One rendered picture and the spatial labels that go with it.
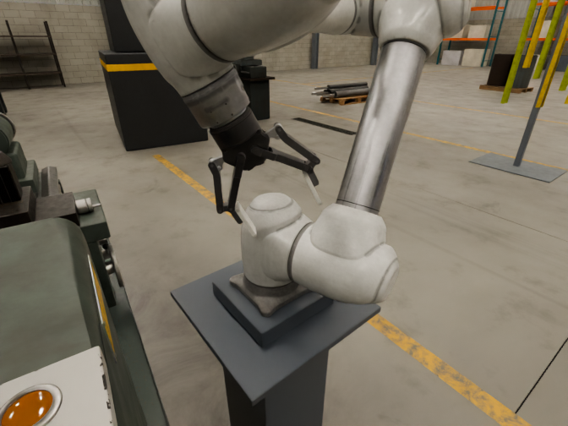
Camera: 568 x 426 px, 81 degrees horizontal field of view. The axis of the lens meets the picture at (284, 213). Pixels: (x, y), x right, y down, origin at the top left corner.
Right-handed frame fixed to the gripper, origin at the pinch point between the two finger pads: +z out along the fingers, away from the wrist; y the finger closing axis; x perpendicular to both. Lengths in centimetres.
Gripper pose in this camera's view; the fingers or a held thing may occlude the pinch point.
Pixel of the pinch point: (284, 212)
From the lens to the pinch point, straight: 62.2
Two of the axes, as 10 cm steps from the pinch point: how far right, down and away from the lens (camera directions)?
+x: -1.4, -5.0, 8.5
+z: 4.3, 7.4, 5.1
